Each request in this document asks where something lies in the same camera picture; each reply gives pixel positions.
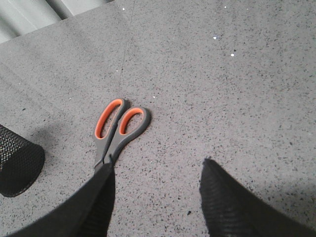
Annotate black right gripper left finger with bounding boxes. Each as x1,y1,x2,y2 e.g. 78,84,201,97
10,157,115,237

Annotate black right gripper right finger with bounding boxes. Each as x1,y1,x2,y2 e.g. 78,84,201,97
199,158,316,237

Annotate grey orange scissors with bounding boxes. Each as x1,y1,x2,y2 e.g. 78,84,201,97
94,98,151,172

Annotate black mesh pen cup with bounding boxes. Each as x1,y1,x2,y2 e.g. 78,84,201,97
0,125,45,198

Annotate grey curtain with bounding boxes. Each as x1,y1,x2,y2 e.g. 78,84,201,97
0,0,109,43

